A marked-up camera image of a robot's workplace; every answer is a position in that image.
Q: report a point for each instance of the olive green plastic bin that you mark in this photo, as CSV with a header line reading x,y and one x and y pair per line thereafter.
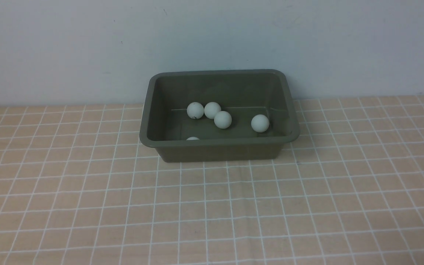
x,y
165,125

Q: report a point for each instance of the checkered beige tablecloth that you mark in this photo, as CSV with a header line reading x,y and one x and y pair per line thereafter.
x,y
78,188

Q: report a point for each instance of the white table-tennis ball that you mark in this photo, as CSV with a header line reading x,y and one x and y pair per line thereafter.
x,y
223,120
211,109
260,123

